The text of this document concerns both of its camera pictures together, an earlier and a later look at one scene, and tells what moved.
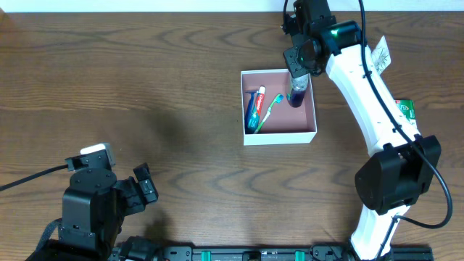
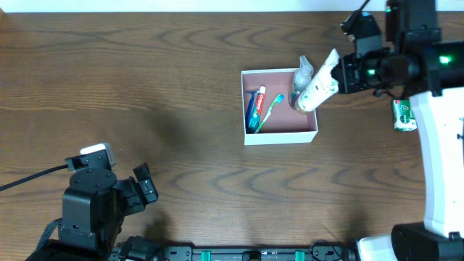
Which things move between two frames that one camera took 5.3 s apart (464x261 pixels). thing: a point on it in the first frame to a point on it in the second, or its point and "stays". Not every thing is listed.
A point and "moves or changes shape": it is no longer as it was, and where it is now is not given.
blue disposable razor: [248, 112] stays
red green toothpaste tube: [256, 115] stays
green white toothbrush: [278, 98] stays
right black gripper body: [297, 63] to [346, 76]
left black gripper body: [143, 185] stays
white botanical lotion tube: [380, 56] moves or changes shape
